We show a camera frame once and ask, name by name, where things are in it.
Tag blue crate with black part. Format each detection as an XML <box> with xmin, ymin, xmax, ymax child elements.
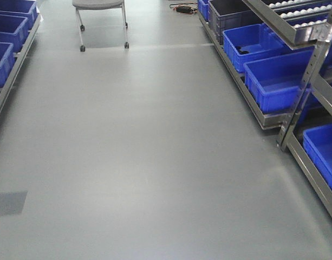
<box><xmin>223</xmin><ymin>23</ymin><xmax>290</xmax><ymax>73</ymax></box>

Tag blue empty crate front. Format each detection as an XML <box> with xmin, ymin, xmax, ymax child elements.
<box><xmin>244</xmin><ymin>50</ymin><xmax>313</xmax><ymax>114</ymax></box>

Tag dark navy plastic crate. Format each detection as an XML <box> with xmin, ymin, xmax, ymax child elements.
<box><xmin>208</xmin><ymin>0</ymin><xmax>262</xmax><ymax>45</ymax></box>

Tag grey wheeled chair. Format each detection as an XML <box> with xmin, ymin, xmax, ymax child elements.
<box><xmin>72</xmin><ymin>0</ymin><xmax>129</xmax><ymax>52</ymax></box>

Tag blue crate lower right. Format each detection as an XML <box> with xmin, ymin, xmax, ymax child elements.
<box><xmin>303</xmin><ymin>123</ymin><xmax>332</xmax><ymax>190</ymax></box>

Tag grey right flow rack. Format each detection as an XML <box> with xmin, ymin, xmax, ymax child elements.
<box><xmin>198</xmin><ymin>1</ymin><xmax>332</xmax><ymax>217</ymax></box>

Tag blue crate left lower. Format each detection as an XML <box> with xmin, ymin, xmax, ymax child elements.
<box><xmin>0</xmin><ymin>42</ymin><xmax>15</xmax><ymax>87</ymax></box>

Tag blue crate left middle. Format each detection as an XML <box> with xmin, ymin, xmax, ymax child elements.
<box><xmin>0</xmin><ymin>14</ymin><xmax>28</xmax><ymax>53</ymax></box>

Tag blue crate left top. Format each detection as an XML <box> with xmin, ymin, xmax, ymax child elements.
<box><xmin>0</xmin><ymin>0</ymin><xmax>38</xmax><ymax>30</ymax></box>

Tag orange black floor cables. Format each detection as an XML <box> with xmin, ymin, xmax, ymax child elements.
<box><xmin>169</xmin><ymin>3</ymin><xmax>199</xmax><ymax>15</ymax></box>

